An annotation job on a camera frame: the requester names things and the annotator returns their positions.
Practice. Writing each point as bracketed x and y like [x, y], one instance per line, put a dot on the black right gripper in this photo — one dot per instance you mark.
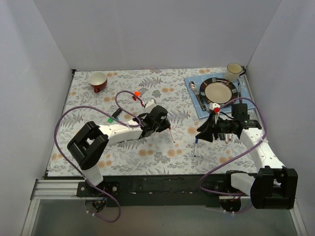
[216, 129]

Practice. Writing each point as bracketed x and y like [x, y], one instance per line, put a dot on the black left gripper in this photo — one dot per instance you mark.
[164, 124]

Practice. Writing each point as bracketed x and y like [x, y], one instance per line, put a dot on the blue capped white pen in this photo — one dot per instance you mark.
[195, 147]

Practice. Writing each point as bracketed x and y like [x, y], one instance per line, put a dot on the orange capped black highlighter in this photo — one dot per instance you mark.
[221, 136]

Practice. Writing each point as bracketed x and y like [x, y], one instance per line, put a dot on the green capped black highlighter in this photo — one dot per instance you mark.
[115, 115]

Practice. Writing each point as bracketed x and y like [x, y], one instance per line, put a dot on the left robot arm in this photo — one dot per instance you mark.
[88, 145]

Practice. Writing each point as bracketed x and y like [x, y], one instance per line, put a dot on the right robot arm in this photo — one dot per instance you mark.
[274, 186]

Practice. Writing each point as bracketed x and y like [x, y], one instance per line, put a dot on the black rimmed beige plate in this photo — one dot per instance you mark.
[218, 90]

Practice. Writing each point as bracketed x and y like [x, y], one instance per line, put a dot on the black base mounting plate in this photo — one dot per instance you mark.
[160, 190]

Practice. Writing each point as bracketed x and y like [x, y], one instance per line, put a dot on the cream enamel mug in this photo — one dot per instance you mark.
[233, 72]

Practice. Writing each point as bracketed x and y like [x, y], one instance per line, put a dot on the red ceramic cup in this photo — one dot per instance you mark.
[98, 80]

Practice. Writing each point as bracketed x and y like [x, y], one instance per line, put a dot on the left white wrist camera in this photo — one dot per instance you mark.
[150, 105]

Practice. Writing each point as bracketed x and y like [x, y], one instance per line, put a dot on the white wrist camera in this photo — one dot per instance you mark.
[150, 105]
[214, 109]

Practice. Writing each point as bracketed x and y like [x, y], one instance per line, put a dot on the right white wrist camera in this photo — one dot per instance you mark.
[214, 109]

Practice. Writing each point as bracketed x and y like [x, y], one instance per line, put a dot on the steel fork patterned handle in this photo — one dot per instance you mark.
[201, 102]

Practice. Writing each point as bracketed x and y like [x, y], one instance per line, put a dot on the steel spoon patterned handle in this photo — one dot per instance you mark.
[193, 87]

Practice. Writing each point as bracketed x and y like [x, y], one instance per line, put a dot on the steel knife patterned handle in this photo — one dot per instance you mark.
[239, 92]

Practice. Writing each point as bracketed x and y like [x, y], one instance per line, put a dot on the aluminium frame rail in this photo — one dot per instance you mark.
[55, 189]

